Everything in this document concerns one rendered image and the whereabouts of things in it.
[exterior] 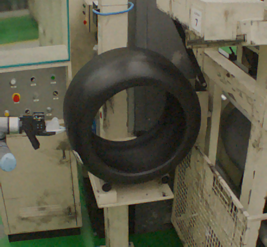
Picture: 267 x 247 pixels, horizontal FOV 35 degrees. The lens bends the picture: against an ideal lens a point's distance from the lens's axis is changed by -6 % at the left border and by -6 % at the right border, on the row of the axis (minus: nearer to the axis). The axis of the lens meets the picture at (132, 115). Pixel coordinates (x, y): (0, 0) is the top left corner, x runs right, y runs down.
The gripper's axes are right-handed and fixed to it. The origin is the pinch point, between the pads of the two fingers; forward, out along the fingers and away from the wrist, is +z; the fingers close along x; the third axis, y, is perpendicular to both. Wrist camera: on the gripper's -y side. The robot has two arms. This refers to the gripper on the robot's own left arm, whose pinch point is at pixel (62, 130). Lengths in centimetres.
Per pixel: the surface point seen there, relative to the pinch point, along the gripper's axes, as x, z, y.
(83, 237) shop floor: 60, 23, -115
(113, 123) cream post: 28.2, 29.1, -10.1
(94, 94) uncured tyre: -11.9, 10.6, 21.6
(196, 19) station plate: -27, 42, 58
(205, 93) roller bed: 21, 74, 10
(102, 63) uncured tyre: -0.4, 14.7, 30.8
